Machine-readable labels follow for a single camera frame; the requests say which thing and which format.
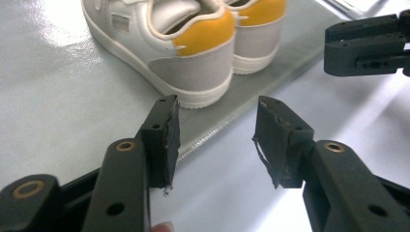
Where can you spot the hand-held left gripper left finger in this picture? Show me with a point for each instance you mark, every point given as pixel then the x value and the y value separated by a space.
pixel 129 180

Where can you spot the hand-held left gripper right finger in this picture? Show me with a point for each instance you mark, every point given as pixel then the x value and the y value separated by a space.
pixel 338 187

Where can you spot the grey two-tier shoe rack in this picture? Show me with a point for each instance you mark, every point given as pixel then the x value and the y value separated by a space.
pixel 48 96

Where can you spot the light blue table mat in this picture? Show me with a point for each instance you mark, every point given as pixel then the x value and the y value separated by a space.
pixel 225 199

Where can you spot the white shoe with yellow heel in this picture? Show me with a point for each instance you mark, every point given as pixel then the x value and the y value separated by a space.
pixel 256 42
pixel 190 64

